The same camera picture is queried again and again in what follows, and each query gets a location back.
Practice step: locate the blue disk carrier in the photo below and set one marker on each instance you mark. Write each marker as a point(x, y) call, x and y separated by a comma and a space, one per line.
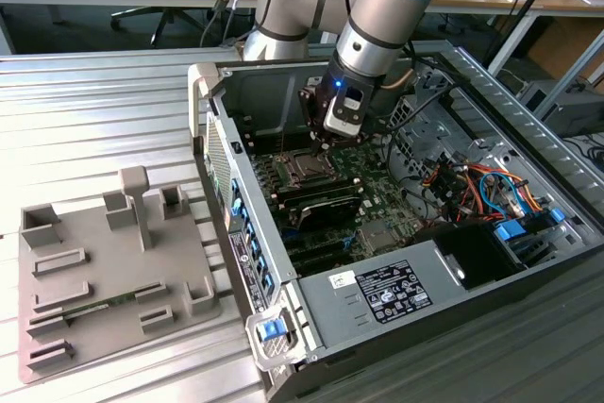
point(509, 235)

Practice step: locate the blue case latch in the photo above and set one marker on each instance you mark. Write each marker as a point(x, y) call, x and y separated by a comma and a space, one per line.
point(271, 330)

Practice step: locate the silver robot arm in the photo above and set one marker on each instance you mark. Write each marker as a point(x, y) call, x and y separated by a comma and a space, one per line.
point(377, 21)

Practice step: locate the brown cardboard box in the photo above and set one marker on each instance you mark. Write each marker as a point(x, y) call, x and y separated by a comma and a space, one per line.
point(566, 49)

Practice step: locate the green motherboard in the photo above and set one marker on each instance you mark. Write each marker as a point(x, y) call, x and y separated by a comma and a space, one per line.
point(387, 200)

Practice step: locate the silver green CPU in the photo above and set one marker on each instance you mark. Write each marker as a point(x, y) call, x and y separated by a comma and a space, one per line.
point(311, 168)

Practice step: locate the grey desktop computer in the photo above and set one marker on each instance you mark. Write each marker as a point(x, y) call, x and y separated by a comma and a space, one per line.
point(571, 110)

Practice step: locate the black graphics card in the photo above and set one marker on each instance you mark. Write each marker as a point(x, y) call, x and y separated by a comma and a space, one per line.
point(330, 214)

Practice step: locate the small blue plastic clip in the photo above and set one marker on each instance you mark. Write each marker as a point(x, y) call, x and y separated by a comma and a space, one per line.
point(557, 215)

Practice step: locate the black office chair base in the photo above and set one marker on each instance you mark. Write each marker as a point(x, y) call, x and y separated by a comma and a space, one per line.
point(134, 13)

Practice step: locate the grey metal drive cage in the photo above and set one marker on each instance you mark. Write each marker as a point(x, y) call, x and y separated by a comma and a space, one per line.
point(417, 148)

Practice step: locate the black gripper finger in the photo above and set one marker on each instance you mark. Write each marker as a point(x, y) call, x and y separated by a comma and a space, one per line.
point(349, 139)
point(311, 110)

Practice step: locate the grey open PC case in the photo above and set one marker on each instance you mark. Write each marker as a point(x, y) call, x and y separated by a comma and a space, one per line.
point(259, 96)

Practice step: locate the metal CPU socket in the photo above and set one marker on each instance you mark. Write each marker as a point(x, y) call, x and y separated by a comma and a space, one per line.
point(302, 184)

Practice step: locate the black plastic duct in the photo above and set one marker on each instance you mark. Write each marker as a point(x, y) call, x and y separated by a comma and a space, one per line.
point(472, 252)

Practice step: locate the grey power supply unit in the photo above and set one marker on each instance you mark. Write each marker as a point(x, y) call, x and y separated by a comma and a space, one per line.
point(332, 318)

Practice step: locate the white case label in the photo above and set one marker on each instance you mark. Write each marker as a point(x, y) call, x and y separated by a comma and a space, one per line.
point(315, 82)

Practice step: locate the grey-brown parts rack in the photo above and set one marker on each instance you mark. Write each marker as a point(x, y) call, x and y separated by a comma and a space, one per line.
point(118, 271)

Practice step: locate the green RAM stick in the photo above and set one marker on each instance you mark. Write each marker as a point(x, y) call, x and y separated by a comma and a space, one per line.
point(120, 300)

